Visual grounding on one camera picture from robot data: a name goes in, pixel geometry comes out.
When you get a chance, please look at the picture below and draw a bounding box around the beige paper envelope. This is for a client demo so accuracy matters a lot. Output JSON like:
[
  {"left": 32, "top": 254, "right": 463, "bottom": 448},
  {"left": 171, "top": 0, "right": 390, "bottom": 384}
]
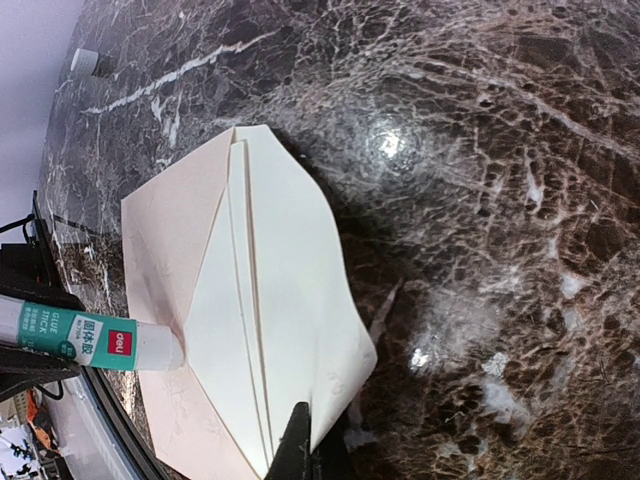
[{"left": 121, "top": 125, "right": 377, "bottom": 479}]

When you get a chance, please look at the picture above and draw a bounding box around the white green glue stick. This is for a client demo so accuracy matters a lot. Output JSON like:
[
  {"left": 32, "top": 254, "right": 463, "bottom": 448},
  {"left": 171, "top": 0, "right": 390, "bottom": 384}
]
[{"left": 1, "top": 296, "right": 185, "bottom": 371}]

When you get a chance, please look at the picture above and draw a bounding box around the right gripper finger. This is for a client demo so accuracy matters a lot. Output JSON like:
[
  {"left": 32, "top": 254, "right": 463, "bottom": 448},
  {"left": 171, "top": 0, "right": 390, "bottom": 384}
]
[{"left": 267, "top": 402, "right": 313, "bottom": 480}]

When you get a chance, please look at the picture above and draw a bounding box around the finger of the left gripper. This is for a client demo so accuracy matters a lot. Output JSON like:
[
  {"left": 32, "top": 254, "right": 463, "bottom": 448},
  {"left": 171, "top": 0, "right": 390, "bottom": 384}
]
[
  {"left": 0, "top": 345, "right": 80, "bottom": 400},
  {"left": 1, "top": 244, "right": 85, "bottom": 311}
]

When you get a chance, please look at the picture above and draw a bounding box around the small white glue cap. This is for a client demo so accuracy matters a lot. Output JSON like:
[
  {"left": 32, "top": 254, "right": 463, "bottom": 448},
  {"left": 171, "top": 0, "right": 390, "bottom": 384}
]
[{"left": 70, "top": 48, "right": 100, "bottom": 76}]

